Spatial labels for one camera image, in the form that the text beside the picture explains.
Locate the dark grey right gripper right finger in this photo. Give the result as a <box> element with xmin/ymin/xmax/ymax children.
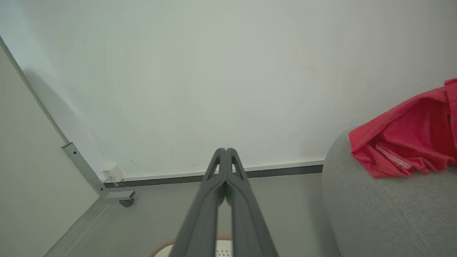
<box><xmin>226</xmin><ymin>148</ymin><xmax>279</xmax><ymax>257</ymax></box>

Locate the white wall plug adapter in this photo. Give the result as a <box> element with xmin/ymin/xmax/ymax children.
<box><xmin>101</xmin><ymin>164</ymin><xmax>125</xmax><ymax>183</ymax></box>

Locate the light grey fabric sofa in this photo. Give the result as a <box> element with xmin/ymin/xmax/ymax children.
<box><xmin>321</xmin><ymin>128</ymin><xmax>457</xmax><ymax>257</ymax></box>

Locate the white and grey baseboard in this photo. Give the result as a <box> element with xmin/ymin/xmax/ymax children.
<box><xmin>104</xmin><ymin>159</ymin><xmax>325</xmax><ymax>188</ymax></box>

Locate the red fleece garment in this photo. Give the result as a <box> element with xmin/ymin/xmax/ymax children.
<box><xmin>348</xmin><ymin>78</ymin><xmax>457</xmax><ymax>178</ymax></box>

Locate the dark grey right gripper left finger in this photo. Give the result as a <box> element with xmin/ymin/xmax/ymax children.
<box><xmin>169</xmin><ymin>148</ymin><xmax>227</xmax><ymax>257</ymax></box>

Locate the white partition panel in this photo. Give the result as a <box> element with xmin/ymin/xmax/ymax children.
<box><xmin>0</xmin><ymin>35</ymin><xmax>101</xmax><ymax>257</ymax></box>

